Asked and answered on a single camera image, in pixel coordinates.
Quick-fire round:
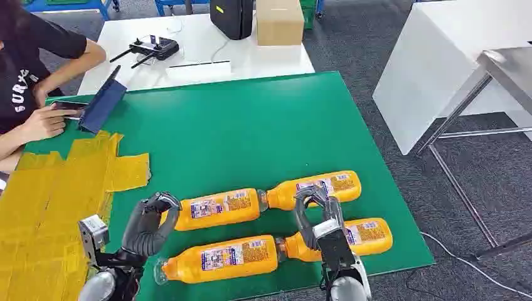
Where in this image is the person's right hand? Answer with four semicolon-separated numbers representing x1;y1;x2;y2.
21;103;78;142

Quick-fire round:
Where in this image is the green crate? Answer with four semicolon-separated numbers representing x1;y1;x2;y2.
299;0;317;30

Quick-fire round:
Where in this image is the yellow sheet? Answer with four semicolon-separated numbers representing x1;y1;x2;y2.
0;130;151;301

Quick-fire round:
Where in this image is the green table mat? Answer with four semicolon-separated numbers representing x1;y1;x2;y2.
24;71;435;301

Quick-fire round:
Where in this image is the black smartphone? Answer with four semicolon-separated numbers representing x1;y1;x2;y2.
50;100;90;121

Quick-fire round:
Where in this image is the blue metal frame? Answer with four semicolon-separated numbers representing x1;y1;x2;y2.
154;0;211;18
23;0;121;21

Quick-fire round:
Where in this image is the person's left hand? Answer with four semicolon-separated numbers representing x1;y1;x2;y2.
32;83;53;109

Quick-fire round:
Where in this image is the steel bench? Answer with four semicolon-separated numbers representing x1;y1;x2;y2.
417;46;532;263

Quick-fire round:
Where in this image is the blue tablet case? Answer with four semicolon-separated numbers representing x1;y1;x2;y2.
78;65;128;135

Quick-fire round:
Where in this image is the person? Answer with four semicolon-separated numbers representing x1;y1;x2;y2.
0;0;107;196

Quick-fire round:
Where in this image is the orange drink bottle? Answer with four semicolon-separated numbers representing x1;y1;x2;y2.
275;218;393;263
152;235;279;286
257;170;363;211
161;187;263;232

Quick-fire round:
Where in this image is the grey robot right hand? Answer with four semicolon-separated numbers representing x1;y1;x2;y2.
292;184;353;256

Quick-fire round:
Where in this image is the black bag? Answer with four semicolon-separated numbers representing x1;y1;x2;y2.
209;0;254;41

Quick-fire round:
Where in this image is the white floor cable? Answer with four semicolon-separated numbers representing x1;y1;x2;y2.
420;231;532;299

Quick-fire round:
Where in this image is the black remote controller with antennas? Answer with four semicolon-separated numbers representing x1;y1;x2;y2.
109;34;181;70

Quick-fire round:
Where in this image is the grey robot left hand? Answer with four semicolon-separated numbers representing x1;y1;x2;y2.
120;191;183;258

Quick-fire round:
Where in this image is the white side table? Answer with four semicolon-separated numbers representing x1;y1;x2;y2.
372;0;532;156

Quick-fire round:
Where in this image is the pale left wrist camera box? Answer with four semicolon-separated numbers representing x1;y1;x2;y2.
77;214;110;267

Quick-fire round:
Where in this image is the cardboard box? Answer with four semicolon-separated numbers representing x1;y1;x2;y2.
255;0;306;47

